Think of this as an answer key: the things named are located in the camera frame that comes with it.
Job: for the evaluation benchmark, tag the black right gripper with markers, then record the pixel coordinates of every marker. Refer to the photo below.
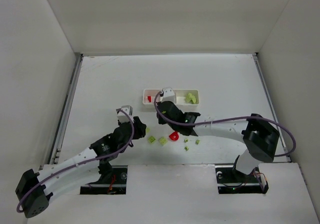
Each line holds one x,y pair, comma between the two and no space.
164,110

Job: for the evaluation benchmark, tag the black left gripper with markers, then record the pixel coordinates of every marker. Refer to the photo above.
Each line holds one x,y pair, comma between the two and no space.
139,128

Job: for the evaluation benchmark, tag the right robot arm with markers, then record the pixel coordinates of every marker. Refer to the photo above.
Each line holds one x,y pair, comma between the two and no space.
258,135

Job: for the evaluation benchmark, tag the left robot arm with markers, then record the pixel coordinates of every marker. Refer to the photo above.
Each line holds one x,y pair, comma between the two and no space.
36,190

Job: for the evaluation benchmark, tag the white three-compartment tray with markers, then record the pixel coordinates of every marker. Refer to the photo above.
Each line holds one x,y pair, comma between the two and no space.
180,94

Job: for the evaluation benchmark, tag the red round lego piece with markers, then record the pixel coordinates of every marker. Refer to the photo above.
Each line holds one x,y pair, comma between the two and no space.
174,136

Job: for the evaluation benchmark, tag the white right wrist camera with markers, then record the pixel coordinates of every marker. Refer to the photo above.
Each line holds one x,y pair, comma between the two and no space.
168,94

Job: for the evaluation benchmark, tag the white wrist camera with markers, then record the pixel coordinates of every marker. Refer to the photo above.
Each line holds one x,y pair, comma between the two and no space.
168,94
124,114

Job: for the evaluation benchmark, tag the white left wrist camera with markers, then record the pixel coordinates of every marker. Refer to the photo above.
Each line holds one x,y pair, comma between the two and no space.
124,114

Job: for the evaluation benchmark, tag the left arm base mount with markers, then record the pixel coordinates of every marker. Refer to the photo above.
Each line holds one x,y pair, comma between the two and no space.
112,182

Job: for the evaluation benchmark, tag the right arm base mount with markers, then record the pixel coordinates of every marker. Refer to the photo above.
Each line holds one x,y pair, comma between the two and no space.
231,181

